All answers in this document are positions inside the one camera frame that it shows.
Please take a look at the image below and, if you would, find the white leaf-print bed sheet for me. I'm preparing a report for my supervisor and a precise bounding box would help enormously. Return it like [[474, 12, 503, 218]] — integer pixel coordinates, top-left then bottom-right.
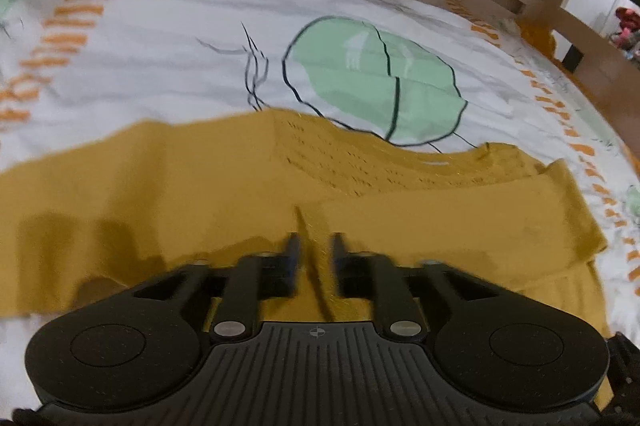
[[1, 0, 639, 414]]

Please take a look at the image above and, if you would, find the mustard yellow knit garment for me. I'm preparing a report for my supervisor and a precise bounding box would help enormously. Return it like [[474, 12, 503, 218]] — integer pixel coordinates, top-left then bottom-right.
[[1, 111, 608, 332]]

